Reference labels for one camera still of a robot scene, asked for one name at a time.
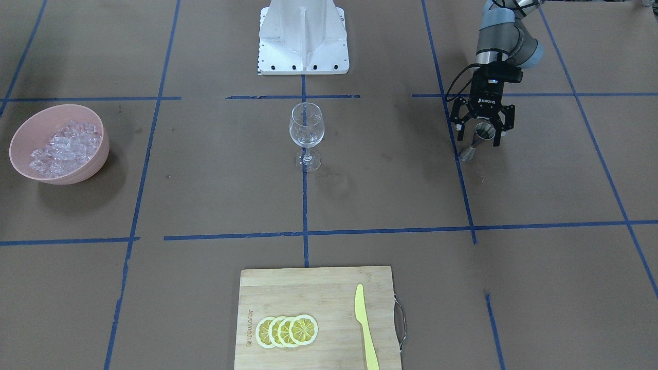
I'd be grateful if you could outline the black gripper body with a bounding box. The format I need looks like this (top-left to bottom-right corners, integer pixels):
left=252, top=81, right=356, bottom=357
left=466, top=64, right=523, bottom=123

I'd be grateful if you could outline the steel double jigger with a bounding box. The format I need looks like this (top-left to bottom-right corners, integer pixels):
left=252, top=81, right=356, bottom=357
left=459, top=121, right=496, bottom=162

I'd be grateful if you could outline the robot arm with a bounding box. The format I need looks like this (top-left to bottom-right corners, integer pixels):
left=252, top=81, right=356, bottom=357
left=450, top=1, right=545, bottom=146

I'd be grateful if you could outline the clear wine glass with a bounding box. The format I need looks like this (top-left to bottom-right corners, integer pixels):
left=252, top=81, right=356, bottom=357
left=289, top=102, right=325, bottom=172

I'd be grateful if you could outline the pile of ice cubes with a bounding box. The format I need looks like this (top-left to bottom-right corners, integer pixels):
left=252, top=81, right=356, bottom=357
left=30, top=120, right=103, bottom=178

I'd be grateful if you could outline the yellow plastic knife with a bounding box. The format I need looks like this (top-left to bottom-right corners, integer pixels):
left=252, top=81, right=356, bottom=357
left=353, top=284, right=380, bottom=369

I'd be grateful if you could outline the bamboo cutting board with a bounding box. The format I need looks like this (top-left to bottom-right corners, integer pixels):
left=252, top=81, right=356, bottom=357
left=233, top=266, right=403, bottom=369

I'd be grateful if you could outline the lemon slice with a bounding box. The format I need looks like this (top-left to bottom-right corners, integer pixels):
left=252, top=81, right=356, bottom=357
left=277, top=317, right=299, bottom=347
left=268, top=316, right=287, bottom=347
left=256, top=316, right=276, bottom=349
left=288, top=314, right=319, bottom=346

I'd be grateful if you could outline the pink bowl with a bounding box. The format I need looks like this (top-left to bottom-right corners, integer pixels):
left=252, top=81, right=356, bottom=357
left=9, top=104, right=109, bottom=185

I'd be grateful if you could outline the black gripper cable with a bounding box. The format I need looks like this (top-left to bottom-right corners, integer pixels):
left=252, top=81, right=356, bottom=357
left=444, top=63, right=481, bottom=101

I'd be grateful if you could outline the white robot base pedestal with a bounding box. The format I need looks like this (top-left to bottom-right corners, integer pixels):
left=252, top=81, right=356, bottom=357
left=257, top=1, right=350, bottom=75

